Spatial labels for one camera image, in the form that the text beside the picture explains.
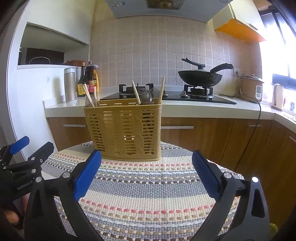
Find dark smoky plastic spoon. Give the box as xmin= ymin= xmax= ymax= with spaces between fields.
xmin=139 ymin=90 xmax=152 ymax=105

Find clear smoky plastic spoon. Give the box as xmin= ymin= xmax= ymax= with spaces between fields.
xmin=149 ymin=88 xmax=160 ymax=99

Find person's left hand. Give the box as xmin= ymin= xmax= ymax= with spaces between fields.
xmin=2 ymin=203 xmax=20 ymax=225

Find dark soy sauce bottle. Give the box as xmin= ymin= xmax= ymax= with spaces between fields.
xmin=77 ymin=62 xmax=85 ymax=97

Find wooden chopstick pair left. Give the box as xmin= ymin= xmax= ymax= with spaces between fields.
xmin=83 ymin=84 xmax=94 ymax=107

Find steel thermos canister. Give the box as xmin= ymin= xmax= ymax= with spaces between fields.
xmin=64 ymin=67 xmax=77 ymax=102

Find tan plastic woven basket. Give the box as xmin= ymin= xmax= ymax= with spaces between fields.
xmin=84 ymin=99 xmax=162 ymax=162

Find striped woven table mat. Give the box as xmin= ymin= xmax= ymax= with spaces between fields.
xmin=39 ymin=141 xmax=246 ymax=241

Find white electric kettle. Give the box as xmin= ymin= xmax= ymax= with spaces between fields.
xmin=271 ymin=83 xmax=284 ymax=111

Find beige rice cooker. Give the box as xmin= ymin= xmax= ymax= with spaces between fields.
xmin=240 ymin=74 xmax=264 ymax=103

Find black gas stove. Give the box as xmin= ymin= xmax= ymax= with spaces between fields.
xmin=103 ymin=83 xmax=236 ymax=105

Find range hood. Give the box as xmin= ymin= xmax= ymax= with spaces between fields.
xmin=106 ymin=0 xmax=231 ymax=23

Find black wok with handle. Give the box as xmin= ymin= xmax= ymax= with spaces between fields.
xmin=178 ymin=58 xmax=234 ymax=88

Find orange wall cabinet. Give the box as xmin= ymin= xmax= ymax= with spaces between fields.
xmin=212 ymin=0 xmax=265 ymax=44

